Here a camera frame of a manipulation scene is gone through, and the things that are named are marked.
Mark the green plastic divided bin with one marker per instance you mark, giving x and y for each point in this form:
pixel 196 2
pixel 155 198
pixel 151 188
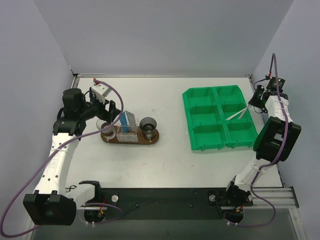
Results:
pixel 206 110

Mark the clear plastic cup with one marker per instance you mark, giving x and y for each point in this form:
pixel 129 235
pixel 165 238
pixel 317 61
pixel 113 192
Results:
pixel 108 134

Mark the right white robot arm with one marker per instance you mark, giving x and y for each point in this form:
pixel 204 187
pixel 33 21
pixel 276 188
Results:
pixel 273 144

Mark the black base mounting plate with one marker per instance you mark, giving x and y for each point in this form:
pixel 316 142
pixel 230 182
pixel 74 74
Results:
pixel 166 204

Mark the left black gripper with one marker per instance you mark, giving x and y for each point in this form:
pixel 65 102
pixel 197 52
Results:
pixel 110 110

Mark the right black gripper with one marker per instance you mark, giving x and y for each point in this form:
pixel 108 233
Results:
pixel 255 97

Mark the blue white toothpaste tube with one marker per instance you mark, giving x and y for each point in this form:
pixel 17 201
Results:
pixel 124 122

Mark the black cylindrical cup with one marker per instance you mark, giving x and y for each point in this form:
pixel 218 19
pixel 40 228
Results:
pixel 148 127

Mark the brown oval wooden tray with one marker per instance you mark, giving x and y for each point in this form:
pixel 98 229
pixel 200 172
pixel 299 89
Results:
pixel 141 139

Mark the clear acrylic organizer box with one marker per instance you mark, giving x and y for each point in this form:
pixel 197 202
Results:
pixel 130 137

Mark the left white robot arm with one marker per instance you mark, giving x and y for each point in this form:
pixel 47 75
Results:
pixel 50 204

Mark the pink toothbrush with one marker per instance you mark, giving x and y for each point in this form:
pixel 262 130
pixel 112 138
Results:
pixel 244 111

